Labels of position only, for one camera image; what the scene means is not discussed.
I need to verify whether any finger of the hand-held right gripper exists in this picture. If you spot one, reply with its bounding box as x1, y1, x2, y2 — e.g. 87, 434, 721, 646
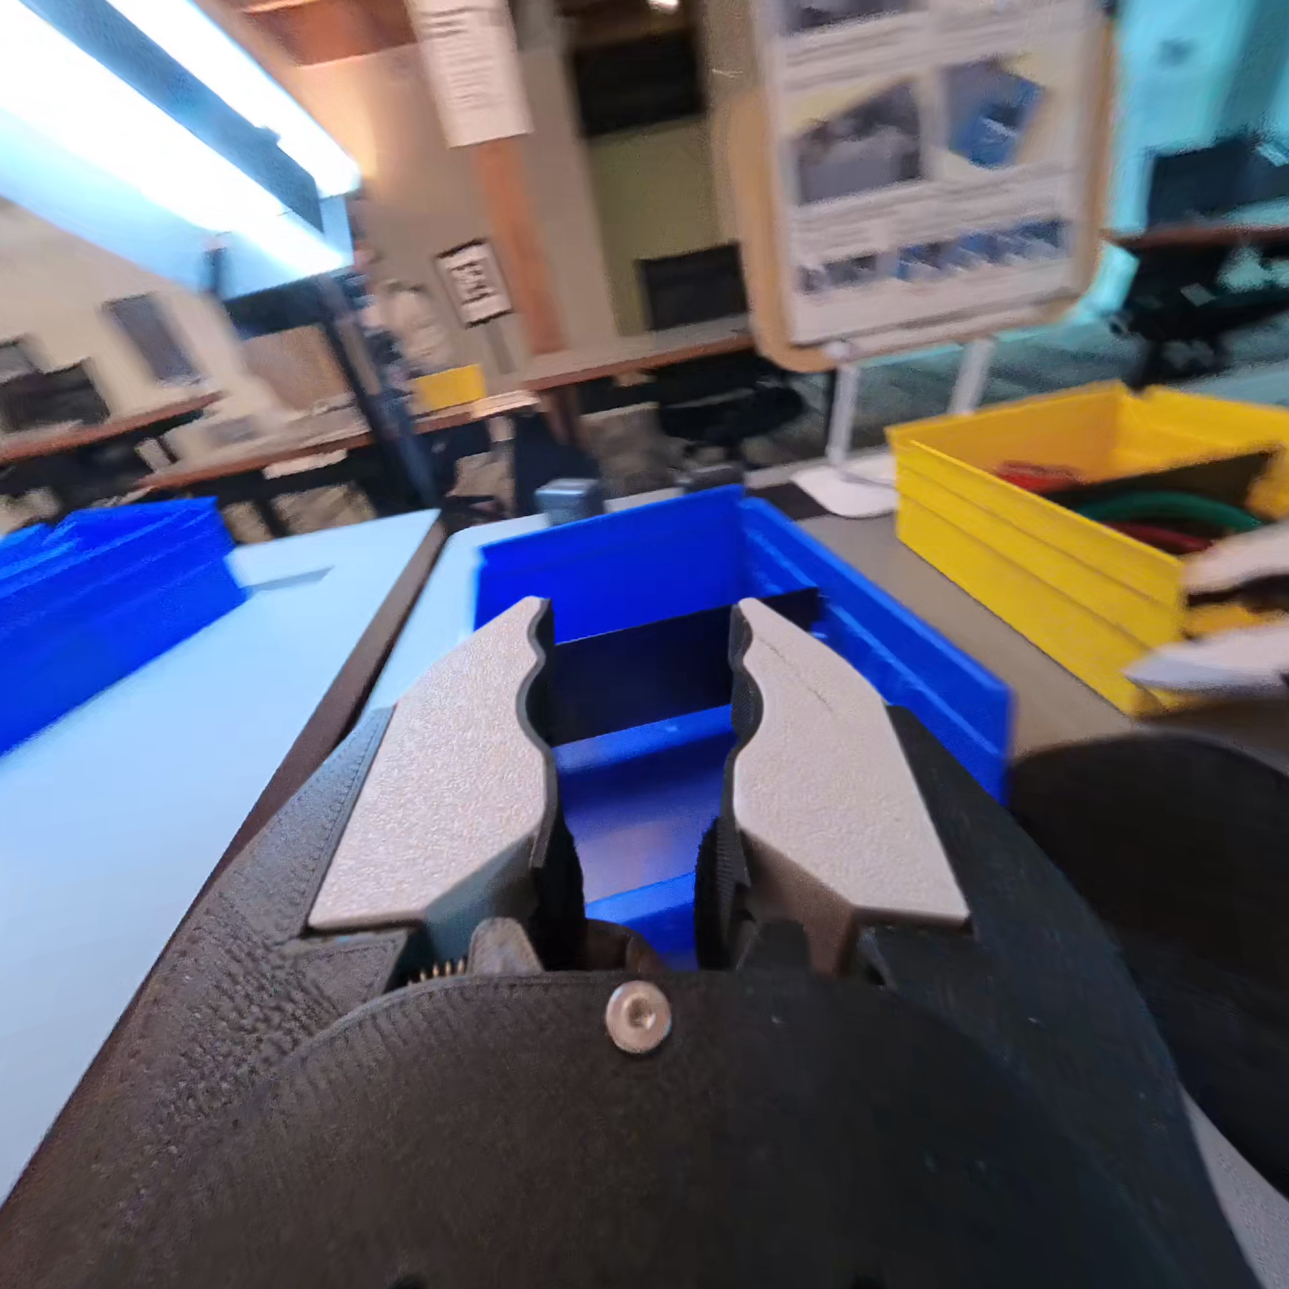
1178, 521, 1289, 607
1120, 626, 1289, 702

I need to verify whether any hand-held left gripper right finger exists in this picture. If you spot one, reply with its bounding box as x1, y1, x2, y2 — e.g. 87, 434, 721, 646
695, 595, 973, 972

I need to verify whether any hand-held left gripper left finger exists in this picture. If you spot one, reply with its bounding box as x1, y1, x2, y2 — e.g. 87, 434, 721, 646
307, 595, 587, 953

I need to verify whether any green ethernet cable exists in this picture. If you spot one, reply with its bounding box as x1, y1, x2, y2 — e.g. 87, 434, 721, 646
1077, 489, 1264, 537

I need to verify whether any red ethernet cable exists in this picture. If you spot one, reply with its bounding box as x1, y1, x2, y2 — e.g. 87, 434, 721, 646
990, 457, 1214, 557

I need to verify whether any yellow plastic bin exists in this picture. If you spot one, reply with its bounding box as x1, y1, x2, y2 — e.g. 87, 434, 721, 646
885, 380, 1289, 718
411, 365, 488, 412

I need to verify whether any blue plastic bin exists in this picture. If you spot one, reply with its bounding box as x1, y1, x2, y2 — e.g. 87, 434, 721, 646
472, 483, 1013, 969
0, 495, 250, 756

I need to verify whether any black bin divider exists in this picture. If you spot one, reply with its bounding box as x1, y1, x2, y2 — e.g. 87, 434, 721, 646
548, 586, 825, 748

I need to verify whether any black quilted wrist pad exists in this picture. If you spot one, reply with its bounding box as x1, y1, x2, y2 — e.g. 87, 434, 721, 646
1009, 732, 1289, 1201

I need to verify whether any wooden top office table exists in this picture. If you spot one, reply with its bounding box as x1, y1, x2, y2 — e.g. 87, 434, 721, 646
1106, 224, 1289, 254
141, 326, 758, 497

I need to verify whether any small tag sign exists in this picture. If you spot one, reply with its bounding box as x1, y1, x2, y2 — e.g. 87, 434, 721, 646
434, 239, 517, 328

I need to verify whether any instruction board on white stand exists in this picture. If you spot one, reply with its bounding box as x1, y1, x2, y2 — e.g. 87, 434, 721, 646
723, 0, 1117, 521

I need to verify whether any white paper sheet on pillar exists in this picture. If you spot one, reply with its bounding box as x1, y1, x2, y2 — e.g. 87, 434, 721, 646
405, 0, 537, 148

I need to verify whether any light panel on stand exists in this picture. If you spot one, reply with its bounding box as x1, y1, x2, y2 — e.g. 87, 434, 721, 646
0, 0, 445, 509

